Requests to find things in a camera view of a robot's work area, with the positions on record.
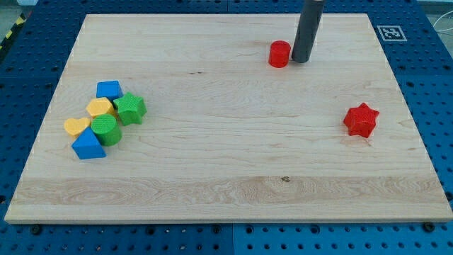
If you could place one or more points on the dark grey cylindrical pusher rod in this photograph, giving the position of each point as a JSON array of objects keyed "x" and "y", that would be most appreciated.
[{"x": 308, "y": 24}]

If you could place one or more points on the red cylinder block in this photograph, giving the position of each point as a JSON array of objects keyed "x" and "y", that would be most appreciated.
[{"x": 279, "y": 54}]

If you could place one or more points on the white fiducial marker tag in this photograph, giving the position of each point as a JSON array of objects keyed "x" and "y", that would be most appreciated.
[{"x": 391, "y": 33}]

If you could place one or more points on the red star block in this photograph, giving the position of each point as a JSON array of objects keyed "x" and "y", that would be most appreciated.
[{"x": 361, "y": 120}]

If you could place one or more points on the light wooden board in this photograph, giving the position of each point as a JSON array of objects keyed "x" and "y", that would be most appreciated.
[{"x": 227, "y": 137}]

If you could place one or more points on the green star block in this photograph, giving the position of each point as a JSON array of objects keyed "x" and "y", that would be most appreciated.
[{"x": 130, "y": 109}]

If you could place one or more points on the blue cube block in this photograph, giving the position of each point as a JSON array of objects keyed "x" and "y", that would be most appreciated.
[{"x": 109, "y": 89}]

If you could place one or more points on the yellow hexagon block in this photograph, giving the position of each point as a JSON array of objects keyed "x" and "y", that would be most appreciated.
[{"x": 100, "y": 106}]

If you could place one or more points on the green cylinder block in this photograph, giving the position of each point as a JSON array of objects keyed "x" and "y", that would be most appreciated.
[{"x": 106, "y": 129}]

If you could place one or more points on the blue triangle block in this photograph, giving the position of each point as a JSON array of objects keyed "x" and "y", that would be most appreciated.
[{"x": 87, "y": 146}]

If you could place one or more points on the yellow heart block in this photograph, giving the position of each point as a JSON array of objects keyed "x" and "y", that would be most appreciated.
[{"x": 74, "y": 127}]

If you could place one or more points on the black yellow hazard tape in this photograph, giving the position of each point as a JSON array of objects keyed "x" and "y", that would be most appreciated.
[{"x": 11, "y": 34}]

